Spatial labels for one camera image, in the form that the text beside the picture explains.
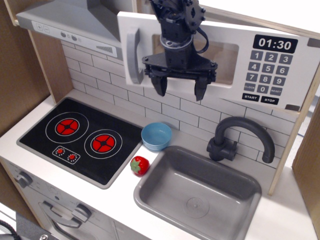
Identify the red toy strawberry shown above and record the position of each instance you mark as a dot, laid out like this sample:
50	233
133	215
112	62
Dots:
139	165

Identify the black equipment corner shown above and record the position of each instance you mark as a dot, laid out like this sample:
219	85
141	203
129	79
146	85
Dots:
28	230

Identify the dark grey toy faucet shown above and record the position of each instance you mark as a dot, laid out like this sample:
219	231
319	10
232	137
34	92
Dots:
220	147

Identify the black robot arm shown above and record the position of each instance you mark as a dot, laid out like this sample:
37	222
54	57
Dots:
180	20

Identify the grey toy sink basin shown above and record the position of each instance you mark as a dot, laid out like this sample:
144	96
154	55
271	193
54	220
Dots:
207	199

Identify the light blue bowl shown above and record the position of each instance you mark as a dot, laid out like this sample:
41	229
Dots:
156	136

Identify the white toy microwave door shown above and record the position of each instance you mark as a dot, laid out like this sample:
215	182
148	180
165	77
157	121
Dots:
258	65

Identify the grey oven knob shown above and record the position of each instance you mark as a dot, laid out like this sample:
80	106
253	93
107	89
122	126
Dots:
23	179

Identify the grey oven door handle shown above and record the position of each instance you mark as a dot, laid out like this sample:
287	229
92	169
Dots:
68	218

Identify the grey range hood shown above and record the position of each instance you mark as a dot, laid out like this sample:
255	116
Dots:
86	23

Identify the black toy stovetop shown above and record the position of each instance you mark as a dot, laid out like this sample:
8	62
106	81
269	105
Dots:
84	141

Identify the grey microwave door handle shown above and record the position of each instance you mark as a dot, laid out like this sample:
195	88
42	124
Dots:
133	38

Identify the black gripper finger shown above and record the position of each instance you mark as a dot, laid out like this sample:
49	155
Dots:
160	84
200	88

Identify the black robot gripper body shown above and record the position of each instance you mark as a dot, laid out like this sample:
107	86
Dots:
180	60

